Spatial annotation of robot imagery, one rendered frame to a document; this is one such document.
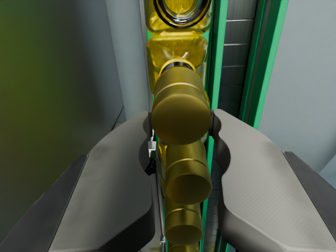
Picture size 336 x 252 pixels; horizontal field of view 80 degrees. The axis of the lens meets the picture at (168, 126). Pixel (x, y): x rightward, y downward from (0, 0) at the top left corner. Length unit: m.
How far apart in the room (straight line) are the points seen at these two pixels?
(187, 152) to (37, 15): 0.17
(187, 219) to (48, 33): 0.21
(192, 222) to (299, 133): 0.58
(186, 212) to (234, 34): 0.30
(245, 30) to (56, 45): 0.29
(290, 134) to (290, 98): 0.13
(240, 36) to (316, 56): 0.27
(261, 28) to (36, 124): 0.33
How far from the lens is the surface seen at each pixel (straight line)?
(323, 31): 0.62
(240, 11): 0.39
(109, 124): 0.46
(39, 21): 0.22
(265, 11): 0.37
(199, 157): 0.16
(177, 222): 0.19
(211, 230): 0.76
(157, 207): 0.66
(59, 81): 0.23
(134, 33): 0.52
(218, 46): 0.31
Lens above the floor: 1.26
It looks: 57 degrees down
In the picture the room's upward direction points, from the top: 178 degrees counter-clockwise
